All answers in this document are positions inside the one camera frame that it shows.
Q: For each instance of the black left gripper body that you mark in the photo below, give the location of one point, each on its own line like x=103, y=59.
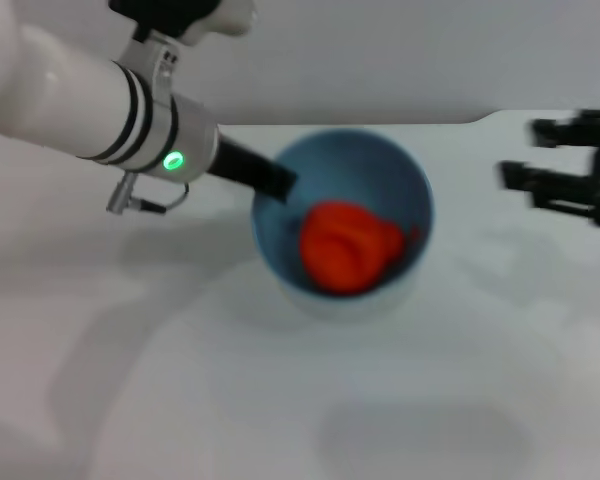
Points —
x=240, y=165

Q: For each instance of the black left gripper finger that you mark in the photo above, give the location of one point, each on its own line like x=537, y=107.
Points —
x=280, y=182

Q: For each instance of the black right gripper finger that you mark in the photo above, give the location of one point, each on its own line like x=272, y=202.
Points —
x=562, y=132
x=545, y=187

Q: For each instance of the orange plush fruit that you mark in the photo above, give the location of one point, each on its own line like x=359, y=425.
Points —
x=345, y=250

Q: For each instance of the blue bowl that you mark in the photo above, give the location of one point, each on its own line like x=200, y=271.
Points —
x=415, y=200

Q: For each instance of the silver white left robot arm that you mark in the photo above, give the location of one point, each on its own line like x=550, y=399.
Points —
x=80, y=95

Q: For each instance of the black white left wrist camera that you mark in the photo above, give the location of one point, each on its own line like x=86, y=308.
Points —
x=180, y=17

